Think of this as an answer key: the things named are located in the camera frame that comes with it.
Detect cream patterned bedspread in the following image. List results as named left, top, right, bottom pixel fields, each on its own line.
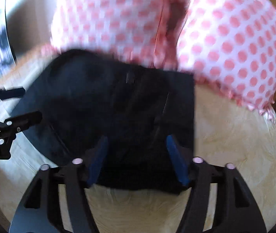
left=0, top=56, right=276, bottom=232

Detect pink polka dot pillow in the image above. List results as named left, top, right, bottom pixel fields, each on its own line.
left=44, top=0, right=187, bottom=70
left=176, top=0, right=276, bottom=120

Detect black pants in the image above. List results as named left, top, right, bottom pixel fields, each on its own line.
left=11, top=50, right=195, bottom=194

